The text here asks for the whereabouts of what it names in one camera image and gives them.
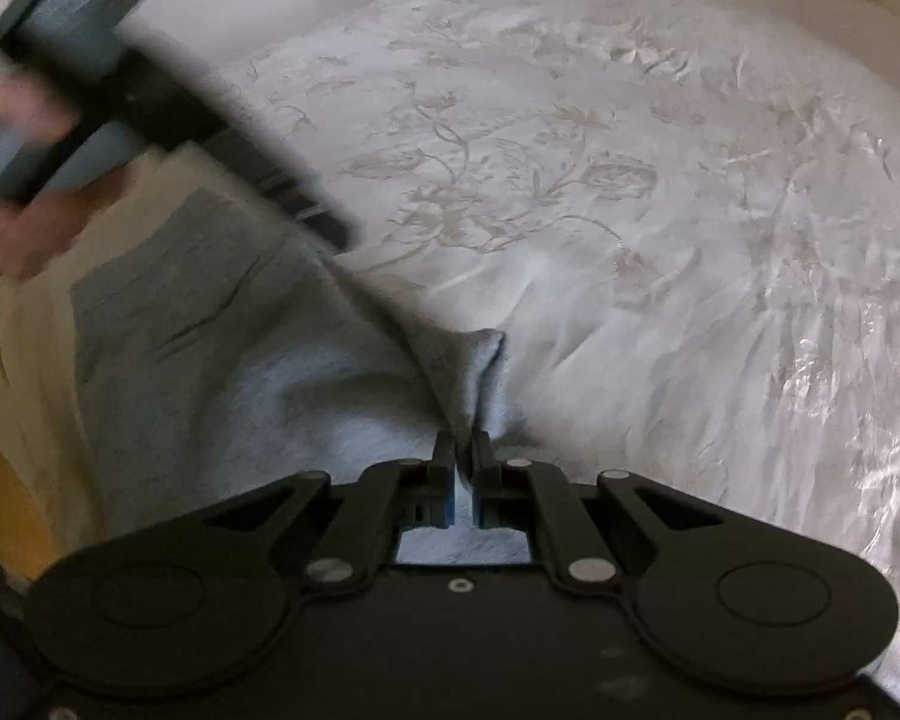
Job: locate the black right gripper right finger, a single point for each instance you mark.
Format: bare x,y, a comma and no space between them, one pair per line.
567,525

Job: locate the person's left hand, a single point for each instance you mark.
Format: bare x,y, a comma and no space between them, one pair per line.
57,168

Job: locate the white embroidered bedspread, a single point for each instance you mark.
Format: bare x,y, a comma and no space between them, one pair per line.
684,215

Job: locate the wooden bed frame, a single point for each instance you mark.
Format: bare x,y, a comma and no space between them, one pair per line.
21,538

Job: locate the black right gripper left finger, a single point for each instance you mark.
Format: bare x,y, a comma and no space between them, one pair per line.
388,500

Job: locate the grey sweatpants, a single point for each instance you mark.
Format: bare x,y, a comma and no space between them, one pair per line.
227,351

